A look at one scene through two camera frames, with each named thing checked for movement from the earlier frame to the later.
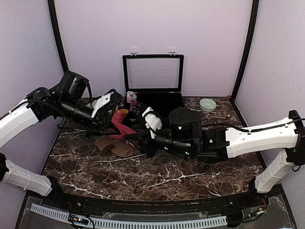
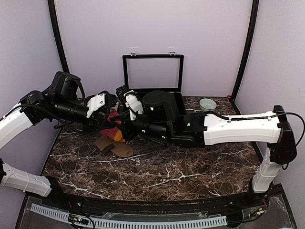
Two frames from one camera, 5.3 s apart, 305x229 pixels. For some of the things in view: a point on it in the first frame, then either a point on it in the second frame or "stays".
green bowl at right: x=208 y=105 stays
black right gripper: x=142 y=138 → x=124 y=127
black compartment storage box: x=156 y=79 stays
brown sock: x=105 y=144 stays
